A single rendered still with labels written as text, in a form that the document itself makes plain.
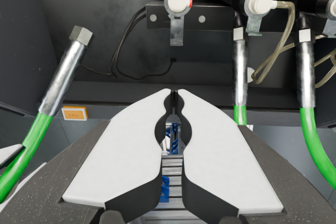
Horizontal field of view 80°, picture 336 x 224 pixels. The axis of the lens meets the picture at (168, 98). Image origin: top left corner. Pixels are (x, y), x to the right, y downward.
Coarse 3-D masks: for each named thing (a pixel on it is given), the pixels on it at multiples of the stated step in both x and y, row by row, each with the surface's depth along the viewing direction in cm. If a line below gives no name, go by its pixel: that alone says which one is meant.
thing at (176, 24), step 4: (172, 16) 21; (180, 16) 21; (172, 20) 21; (176, 20) 21; (180, 20) 21; (172, 24) 22; (176, 24) 22; (180, 24) 22; (172, 28) 22; (176, 28) 22; (180, 28) 22; (172, 32) 22; (176, 32) 22; (180, 32) 22; (172, 36) 22; (176, 36) 22; (180, 36) 22; (172, 40) 22; (176, 40) 22; (180, 40) 22
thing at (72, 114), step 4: (84, 108) 44; (64, 112) 45; (68, 112) 44; (72, 112) 44; (76, 112) 44; (80, 112) 44; (68, 116) 45; (72, 116) 45; (76, 116) 45; (80, 116) 45
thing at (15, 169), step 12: (36, 120) 20; (48, 120) 20; (36, 132) 20; (24, 144) 19; (36, 144) 20; (24, 156) 19; (12, 168) 18; (24, 168) 19; (0, 180) 17; (12, 180) 18; (0, 192) 17
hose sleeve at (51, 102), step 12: (72, 48) 20; (84, 48) 21; (60, 60) 21; (72, 60) 20; (60, 72) 20; (72, 72) 21; (60, 84) 20; (48, 96) 20; (60, 96) 20; (48, 108) 20
